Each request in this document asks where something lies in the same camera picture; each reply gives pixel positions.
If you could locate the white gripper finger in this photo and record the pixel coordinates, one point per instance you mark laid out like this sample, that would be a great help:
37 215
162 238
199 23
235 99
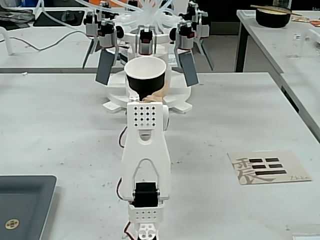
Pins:
133 97

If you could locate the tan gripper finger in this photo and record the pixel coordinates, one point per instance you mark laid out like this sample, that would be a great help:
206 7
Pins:
157 97

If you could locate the black paper cup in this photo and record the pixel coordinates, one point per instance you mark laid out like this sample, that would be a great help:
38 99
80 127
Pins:
145 82

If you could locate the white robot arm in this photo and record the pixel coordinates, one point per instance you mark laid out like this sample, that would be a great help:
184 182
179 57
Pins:
145 155

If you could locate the black desk mat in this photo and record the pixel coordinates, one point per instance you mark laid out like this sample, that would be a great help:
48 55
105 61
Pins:
57 18

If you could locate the printed paper mat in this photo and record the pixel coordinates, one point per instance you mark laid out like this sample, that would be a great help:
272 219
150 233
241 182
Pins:
295 160

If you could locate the white carousel dispenser stand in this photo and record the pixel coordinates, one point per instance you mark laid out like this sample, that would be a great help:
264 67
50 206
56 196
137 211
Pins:
180 100

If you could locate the grey pump with dark plate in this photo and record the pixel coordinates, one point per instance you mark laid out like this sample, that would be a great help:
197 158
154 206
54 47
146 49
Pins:
106 37
145 42
90 27
203 27
186 40

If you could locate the clear silicone tube bundle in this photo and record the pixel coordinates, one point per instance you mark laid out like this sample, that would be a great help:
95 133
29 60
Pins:
150 10

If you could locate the dark table leg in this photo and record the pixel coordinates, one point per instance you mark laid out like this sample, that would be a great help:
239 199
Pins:
241 45

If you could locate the white curved stand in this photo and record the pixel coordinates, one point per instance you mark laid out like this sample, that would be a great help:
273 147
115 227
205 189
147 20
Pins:
8 40

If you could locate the black bowl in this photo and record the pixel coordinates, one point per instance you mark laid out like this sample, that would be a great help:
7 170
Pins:
272 18

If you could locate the dark crumpled cloth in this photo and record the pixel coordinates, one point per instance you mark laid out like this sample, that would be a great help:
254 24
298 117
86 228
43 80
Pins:
15 17

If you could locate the wooden chopstick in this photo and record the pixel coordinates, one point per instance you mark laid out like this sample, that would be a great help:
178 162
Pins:
296 13
270 8

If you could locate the grey square tray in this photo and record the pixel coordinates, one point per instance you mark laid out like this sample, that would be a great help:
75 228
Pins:
25 200

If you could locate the clear plastic container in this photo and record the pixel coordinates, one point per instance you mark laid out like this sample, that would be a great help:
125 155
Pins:
307 42

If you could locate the orange flat packet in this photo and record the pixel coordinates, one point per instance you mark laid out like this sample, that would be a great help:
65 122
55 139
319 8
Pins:
313 23

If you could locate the round gold emblem disc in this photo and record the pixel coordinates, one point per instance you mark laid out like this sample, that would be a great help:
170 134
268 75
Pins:
12 224

